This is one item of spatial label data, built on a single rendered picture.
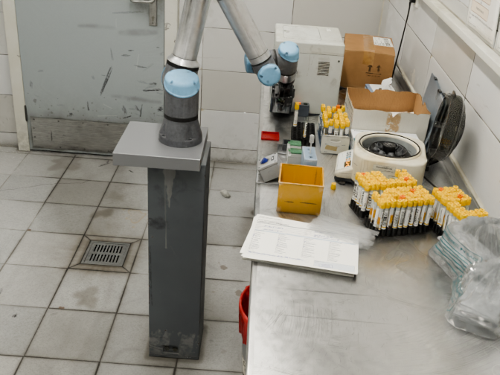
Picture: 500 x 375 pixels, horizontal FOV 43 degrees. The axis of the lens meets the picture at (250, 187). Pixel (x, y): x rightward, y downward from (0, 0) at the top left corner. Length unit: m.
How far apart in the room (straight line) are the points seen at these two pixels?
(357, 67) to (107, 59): 1.65
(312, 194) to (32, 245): 1.86
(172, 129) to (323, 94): 0.73
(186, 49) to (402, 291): 1.11
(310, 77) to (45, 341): 1.52
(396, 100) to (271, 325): 1.37
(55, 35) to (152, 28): 0.59
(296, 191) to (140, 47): 2.25
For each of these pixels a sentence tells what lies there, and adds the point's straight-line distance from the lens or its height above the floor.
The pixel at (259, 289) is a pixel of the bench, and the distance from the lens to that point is 1.57.
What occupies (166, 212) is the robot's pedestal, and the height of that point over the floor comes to 0.68.
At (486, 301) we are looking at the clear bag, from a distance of 1.55.
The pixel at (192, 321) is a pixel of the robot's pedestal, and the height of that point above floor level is 0.19.
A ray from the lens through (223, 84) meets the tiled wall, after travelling 3.99.
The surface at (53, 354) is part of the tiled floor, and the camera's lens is 2.73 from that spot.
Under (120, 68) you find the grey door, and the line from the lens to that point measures 4.00.
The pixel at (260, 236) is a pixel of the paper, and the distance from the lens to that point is 1.74.
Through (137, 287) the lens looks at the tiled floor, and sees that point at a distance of 3.02.
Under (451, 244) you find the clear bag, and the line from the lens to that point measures 1.73.
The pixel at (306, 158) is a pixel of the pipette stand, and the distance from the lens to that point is 2.01.
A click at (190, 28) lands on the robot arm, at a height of 1.28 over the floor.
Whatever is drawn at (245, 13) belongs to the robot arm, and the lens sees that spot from 2.10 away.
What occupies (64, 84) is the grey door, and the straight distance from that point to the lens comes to 4.12.
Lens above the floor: 1.82
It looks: 28 degrees down
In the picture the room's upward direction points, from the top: 4 degrees clockwise
